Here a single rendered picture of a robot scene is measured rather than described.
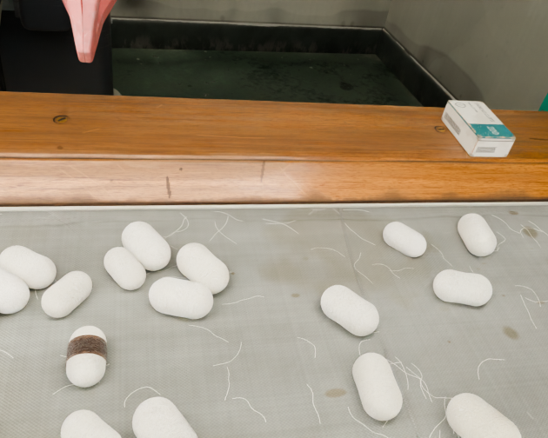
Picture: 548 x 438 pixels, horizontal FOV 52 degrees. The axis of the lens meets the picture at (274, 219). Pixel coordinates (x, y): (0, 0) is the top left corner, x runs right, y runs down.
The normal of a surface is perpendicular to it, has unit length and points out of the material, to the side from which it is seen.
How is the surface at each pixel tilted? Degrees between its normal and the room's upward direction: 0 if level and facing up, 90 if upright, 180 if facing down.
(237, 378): 0
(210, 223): 0
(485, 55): 90
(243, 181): 45
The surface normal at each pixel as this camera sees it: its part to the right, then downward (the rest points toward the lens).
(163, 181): 0.24, -0.07
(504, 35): -0.95, 0.07
